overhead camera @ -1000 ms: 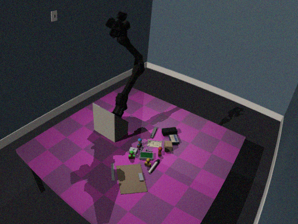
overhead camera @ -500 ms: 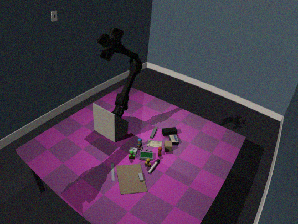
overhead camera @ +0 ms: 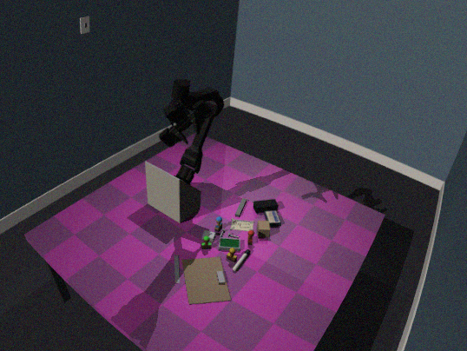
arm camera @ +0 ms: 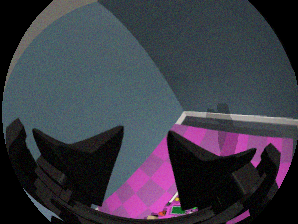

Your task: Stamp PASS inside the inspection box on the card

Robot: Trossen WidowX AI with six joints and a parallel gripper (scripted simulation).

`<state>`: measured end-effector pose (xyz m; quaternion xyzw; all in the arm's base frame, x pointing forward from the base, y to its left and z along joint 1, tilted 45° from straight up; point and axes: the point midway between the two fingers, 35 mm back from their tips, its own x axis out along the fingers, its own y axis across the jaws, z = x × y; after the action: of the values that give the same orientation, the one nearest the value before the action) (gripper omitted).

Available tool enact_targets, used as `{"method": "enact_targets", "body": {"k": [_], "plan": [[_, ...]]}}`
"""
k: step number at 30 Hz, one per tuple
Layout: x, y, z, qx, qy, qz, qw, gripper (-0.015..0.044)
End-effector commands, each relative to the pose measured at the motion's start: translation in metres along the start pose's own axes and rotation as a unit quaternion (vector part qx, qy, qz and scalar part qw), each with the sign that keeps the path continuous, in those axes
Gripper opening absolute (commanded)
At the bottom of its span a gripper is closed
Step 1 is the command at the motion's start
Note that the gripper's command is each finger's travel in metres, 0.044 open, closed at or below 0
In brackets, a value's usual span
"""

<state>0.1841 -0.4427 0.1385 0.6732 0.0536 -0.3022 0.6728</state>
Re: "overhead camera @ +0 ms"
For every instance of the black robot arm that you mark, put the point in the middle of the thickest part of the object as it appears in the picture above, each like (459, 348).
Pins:
(182, 98)

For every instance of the light grey flat bar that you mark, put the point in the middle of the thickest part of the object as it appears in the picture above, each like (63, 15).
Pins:
(176, 269)

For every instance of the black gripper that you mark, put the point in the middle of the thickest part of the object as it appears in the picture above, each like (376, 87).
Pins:
(173, 135)

